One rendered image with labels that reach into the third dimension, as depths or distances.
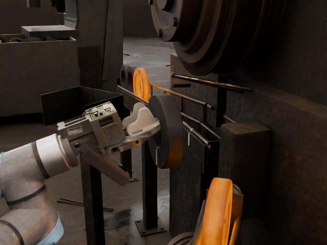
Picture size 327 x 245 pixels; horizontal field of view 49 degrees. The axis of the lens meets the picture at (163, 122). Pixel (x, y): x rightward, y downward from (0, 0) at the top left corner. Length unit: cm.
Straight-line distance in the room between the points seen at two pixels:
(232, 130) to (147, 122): 23
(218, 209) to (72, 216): 148
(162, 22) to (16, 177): 58
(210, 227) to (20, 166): 35
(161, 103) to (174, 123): 5
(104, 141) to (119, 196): 148
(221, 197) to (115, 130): 24
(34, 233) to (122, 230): 120
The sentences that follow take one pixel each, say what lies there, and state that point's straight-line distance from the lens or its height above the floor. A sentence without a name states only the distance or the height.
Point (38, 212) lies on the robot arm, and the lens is 72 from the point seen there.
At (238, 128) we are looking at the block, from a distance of 85.
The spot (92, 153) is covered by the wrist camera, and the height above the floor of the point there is 81.
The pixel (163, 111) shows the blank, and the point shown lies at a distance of 68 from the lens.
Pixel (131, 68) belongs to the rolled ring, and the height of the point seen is 74.
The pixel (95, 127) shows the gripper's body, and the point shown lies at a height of 86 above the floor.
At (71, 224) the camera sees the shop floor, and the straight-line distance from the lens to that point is 196.
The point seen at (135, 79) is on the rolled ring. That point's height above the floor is 71.
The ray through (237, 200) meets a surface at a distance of 74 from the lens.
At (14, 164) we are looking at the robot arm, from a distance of 70.
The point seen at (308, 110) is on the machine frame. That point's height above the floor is 87.
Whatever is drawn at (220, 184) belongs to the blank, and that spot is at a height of 78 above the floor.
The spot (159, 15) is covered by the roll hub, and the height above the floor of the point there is 104.
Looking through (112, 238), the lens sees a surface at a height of 1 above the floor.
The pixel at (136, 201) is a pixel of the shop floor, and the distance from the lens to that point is 209.
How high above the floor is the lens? 108
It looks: 19 degrees down
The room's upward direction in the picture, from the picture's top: straight up
